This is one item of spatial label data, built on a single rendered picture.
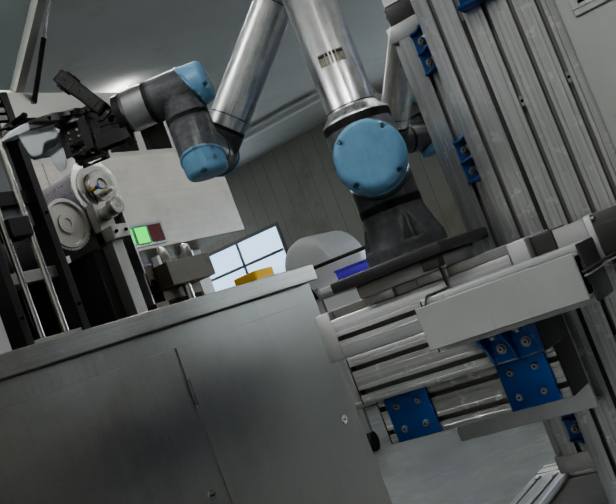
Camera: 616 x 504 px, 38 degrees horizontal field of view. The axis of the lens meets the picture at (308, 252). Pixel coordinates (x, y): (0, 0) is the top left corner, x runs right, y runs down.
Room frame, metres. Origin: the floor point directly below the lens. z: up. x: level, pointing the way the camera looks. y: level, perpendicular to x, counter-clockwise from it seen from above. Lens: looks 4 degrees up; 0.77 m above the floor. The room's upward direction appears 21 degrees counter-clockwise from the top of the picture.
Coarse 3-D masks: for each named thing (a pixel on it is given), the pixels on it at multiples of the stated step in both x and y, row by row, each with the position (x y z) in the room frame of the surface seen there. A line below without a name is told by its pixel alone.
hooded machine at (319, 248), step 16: (304, 240) 6.85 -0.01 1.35; (320, 240) 6.82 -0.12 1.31; (336, 240) 6.96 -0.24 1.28; (352, 240) 7.13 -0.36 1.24; (288, 256) 6.95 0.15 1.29; (304, 256) 6.87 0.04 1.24; (320, 256) 6.80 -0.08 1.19; (336, 256) 6.79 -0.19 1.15; (352, 256) 6.96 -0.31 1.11; (320, 272) 6.83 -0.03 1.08; (320, 288) 6.86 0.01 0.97; (336, 304) 6.77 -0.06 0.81
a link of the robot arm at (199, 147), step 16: (192, 112) 1.47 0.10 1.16; (208, 112) 1.50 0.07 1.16; (176, 128) 1.47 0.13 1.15; (192, 128) 1.46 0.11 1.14; (208, 128) 1.48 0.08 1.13; (176, 144) 1.48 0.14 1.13; (192, 144) 1.46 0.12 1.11; (208, 144) 1.47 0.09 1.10; (224, 144) 1.54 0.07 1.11; (192, 160) 1.47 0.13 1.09; (208, 160) 1.47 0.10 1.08; (224, 160) 1.49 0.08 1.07; (192, 176) 1.48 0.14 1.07; (208, 176) 1.50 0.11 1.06
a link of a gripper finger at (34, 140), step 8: (16, 128) 1.48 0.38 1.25; (24, 128) 1.47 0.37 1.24; (40, 128) 1.48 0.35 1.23; (48, 128) 1.49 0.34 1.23; (8, 136) 1.47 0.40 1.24; (16, 136) 1.48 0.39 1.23; (24, 136) 1.47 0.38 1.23; (32, 136) 1.48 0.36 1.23; (40, 136) 1.48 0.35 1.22; (48, 136) 1.49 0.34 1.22; (56, 136) 1.49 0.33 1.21; (24, 144) 1.47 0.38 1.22; (32, 144) 1.48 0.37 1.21; (40, 144) 1.48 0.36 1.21; (32, 152) 1.47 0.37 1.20; (40, 152) 1.48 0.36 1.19
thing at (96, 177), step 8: (88, 176) 2.09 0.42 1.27; (96, 176) 2.10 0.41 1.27; (104, 176) 2.12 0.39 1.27; (88, 184) 2.08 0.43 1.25; (96, 184) 2.10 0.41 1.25; (104, 184) 2.12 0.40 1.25; (112, 184) 2.14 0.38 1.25; (88, 192) 2.09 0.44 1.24; (96, 192) 2.09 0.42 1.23; (112, 192) 2.13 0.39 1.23; (104, 200) 2.12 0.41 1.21
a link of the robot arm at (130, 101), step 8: (128, 88) 1.49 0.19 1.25; (136, 88) 1.48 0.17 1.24; (120, 96) 1.48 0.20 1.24; (128, 96) 1.47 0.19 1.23; (136, 96) 1.47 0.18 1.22; (120, 104) 1.48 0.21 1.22; (128, 104) 1.47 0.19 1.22; (136, 104) 1.47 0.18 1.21; (144, 104) 1.47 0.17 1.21; (128, 112) 1.47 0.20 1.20; (136, 112) 1.48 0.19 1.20; (144, 112) 1.48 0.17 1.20; (128, 120) 1.48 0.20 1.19; (136, 120) 1.48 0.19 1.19; (144, 120) 1.49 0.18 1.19; (152, 120) 1.49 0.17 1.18; (136, 128) 1.50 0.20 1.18; (144, 128) 1.51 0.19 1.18
